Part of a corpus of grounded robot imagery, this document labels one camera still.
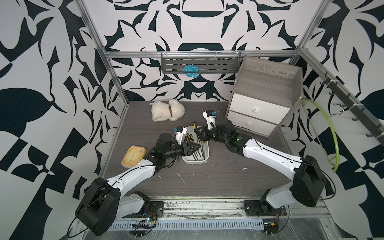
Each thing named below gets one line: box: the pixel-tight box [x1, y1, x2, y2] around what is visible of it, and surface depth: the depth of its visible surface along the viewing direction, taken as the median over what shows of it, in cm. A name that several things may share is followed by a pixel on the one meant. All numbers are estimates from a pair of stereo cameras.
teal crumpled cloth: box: [182, 64, 200, 78], surface depth 93 cm
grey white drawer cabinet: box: [227, 56, 303, 139], surface depth 89 cm
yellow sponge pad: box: [121, 145, 147, 169], surface depth 91 cm
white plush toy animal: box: [149, 99, 186, 122], surface depth 105 cm
